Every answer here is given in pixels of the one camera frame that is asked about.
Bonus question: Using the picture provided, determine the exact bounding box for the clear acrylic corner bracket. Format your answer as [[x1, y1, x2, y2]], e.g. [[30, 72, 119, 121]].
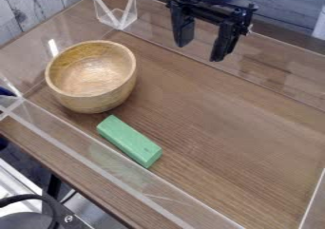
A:
[[92, 0, 137, 30]]

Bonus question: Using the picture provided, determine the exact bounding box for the green rectangular block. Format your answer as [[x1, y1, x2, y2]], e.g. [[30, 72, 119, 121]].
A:
[[96, 115, 163, 168]]

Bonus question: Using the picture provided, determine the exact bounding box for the black metal bracket with screw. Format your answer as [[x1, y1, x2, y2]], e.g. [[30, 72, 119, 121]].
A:
[[41, 194, 93, 229]]

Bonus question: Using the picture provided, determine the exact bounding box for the clear acrylic front barrier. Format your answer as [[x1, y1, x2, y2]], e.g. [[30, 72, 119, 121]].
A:
[[0, 76, 243, 229]]

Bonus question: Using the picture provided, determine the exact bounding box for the black floor cable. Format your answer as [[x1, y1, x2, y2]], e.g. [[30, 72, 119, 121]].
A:
[[0, 193, 61, 229]]

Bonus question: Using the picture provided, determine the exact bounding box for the brown wooden bowl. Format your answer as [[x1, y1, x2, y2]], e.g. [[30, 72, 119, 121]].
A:
[[44, 40, 137, 114]]

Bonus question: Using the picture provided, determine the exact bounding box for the black table leg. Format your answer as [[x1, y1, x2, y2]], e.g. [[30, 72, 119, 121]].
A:
[[46, 175, 62, 199]]

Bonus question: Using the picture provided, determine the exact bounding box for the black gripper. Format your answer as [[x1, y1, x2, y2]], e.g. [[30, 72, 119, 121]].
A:
[[165, 0, 258, 62]]

